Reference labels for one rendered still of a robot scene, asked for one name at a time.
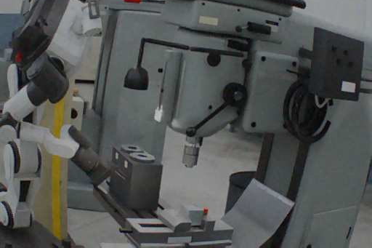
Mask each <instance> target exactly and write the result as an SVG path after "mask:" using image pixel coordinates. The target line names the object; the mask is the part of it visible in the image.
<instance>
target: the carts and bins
mask: <svg viewBox="0 0 372 248"><path fill-rule="evenodd" d="M255 175H256V171H247V172H235V173H232V174H231V175H230V178H229V186H228V194H227V200H226V206H225V214H226V213H228V212H229V211H230V210H231V209H232V208H233V207H234V206H235V204H236V202H238V200H239V198H240V197H241V195H242V193H243V192H244V191H245V190H246V188H247V186H248V184H249V183H250V182H251V180H252V178H254V176H255Z"/></svg>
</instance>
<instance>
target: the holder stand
mask: <svg viewBox="0 0 372 248"><path fill-rule="evenodd" d="M112 162H113V163H114V164H117V165H118V168H119V169H120V170H121V171H122V172H124V173H125V174H126V177H127V178H126V179H123V178H122V177H121V176H120V175H118V174H117V173H116V172H114V173H113V174H112V175H111V176H110V190H111V191H112V192H113V193H114V194H115V195H116V197H117V198H119V199H120V200H121V201H122V202H123V203H124V205H125V206H126V207H127V208H129V209H142V210H152V209H156V210H158V200H159V194H160V190H161V177H162V171H163V165H162V164H161V162H159V161H158V160H156V159H155V158H154V156H151V155H150V154H148V153H147V152H145V150H144V148H141V147H139V146H135V145H130V144H124V145H121V146H113V151H112Z"/></svg>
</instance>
